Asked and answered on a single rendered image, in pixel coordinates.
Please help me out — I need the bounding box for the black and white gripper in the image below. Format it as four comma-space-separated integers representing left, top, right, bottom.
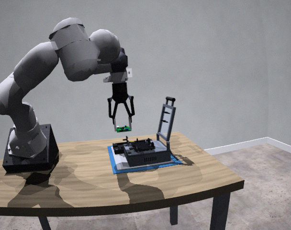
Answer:
107, 82, 135, 131

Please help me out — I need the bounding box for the green circuit board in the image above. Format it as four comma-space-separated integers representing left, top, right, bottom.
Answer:
116, 126, 131, 132

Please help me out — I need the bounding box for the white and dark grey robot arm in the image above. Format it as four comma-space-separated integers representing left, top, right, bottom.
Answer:
0, 18, 128, 159

